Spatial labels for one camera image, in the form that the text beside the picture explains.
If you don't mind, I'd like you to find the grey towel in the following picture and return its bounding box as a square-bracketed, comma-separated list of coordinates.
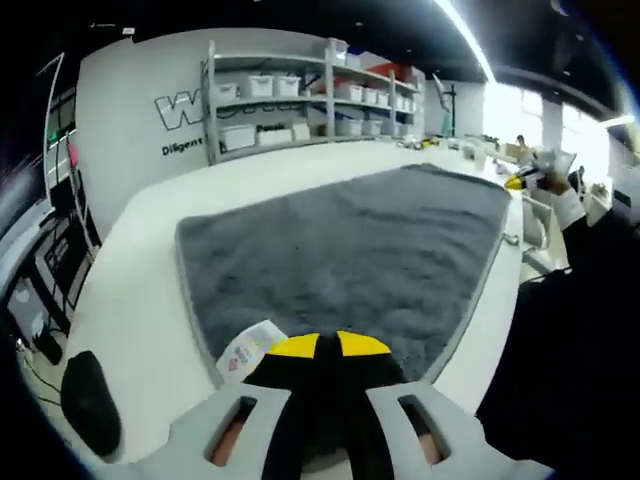
[174, 162, 520, 387]

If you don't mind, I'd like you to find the person's right hand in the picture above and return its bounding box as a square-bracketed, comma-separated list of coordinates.
[537, 169, 572, 196]

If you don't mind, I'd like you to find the cardboard box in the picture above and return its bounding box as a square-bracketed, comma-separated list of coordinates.
[499, 142, 532, 162]

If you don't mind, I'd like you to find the black stand with teal cover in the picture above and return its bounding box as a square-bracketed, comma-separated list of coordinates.
[431, 73, 460, 138]

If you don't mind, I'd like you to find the spare gripper on table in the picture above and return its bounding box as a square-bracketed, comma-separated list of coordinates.
[398, 136, 442, 152]

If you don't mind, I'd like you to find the ceiling light strip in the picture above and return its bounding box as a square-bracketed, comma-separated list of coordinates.
[433, 0, 497, 85]

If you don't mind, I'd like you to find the person's dark clothing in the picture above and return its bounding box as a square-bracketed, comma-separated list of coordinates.
[474, 219, 640, 474]

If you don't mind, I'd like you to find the black oval pad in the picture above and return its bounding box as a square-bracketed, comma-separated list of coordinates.
[59, 349, 123, 459]

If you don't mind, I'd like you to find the grey metal shelf rack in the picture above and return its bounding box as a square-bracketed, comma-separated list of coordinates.
[201, 38, 427, 167]

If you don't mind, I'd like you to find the computer tower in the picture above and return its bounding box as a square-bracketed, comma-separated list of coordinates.
[4, 273, 72, 367]

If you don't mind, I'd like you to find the row of white storage boxes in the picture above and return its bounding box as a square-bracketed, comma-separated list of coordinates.
[214, 73, 420, 151]

